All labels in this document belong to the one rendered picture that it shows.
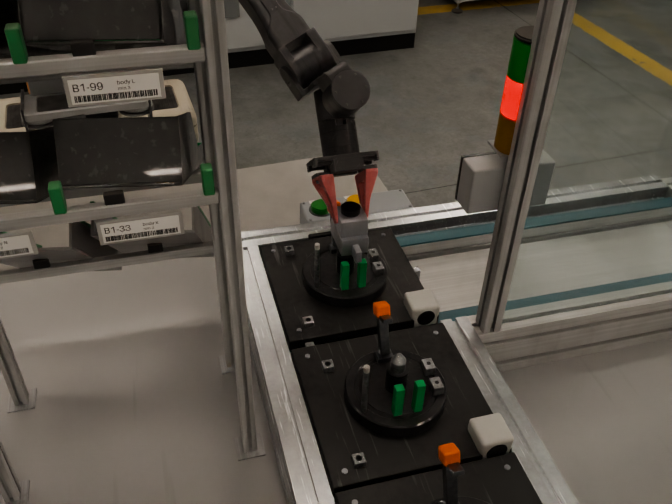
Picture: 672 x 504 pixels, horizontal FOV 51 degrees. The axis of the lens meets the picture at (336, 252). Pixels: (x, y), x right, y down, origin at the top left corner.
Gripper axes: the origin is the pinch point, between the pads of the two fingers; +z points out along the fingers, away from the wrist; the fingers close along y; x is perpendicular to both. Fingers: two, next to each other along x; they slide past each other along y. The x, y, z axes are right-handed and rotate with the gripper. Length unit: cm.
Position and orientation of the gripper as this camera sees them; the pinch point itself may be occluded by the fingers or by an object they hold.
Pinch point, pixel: (350, 216)
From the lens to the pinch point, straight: 109.1
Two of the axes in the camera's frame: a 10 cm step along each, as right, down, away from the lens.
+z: 1.5, 9.9, 0.1
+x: -2.2, 0.3, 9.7
